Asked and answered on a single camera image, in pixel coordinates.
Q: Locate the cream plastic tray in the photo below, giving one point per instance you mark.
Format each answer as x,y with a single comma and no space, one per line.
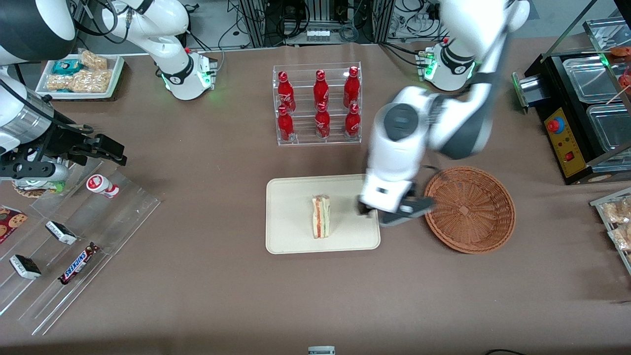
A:
291,217

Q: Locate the teal snack packet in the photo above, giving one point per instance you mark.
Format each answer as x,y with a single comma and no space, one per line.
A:
66,66

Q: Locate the clear acrylic stepped display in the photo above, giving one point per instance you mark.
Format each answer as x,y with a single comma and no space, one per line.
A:
98,222

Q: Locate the small rice cracker bag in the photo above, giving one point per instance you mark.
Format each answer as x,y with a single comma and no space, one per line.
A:
93,60

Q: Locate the red cookie packet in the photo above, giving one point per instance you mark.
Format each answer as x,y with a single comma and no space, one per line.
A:
10,224

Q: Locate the large rice cracker bag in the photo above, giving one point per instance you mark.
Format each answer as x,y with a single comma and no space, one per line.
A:
88,81

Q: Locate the white red yogurt bottle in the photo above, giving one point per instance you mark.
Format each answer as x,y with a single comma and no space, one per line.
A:
101,186

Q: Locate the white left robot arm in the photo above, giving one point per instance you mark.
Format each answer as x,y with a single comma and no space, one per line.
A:
399,148

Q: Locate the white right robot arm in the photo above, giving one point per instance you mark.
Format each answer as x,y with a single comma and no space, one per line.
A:
167,49

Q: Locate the triangular sandwich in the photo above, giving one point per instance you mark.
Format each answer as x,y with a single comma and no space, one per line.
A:
321,217

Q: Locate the grey bread tray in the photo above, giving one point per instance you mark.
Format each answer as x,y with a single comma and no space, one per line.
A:
604,202

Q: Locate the clear acrylic bottle rack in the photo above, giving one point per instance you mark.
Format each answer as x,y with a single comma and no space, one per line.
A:
305,138

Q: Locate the brown wicker basket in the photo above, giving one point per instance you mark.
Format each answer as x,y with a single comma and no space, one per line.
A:
468,212

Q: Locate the red cola bottle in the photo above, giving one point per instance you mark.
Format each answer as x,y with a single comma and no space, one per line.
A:
352,122
321,88
285,91
322,123
285,125
351,86

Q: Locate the snickers chocolate bar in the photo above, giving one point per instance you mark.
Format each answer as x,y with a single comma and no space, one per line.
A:
79,264

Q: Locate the black food warmer machine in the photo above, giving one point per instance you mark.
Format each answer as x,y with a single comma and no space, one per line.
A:
567,143

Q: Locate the aluminium frame rack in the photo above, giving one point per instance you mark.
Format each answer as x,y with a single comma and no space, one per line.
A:
251,22

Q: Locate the white snack tray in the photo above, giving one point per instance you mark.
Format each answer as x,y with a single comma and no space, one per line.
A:
116,74

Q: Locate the wrapped bread pack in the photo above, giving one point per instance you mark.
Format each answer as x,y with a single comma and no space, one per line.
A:
618,211
622,237

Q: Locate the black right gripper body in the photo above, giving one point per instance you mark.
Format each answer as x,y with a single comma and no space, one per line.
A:
55,138

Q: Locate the grey white small device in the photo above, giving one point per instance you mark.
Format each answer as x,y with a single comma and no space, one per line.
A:
321,350

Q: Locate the black white snack packet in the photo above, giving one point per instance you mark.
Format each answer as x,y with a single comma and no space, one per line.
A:
61,232
24,266

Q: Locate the white power strip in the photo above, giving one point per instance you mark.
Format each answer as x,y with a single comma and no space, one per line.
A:
318,35

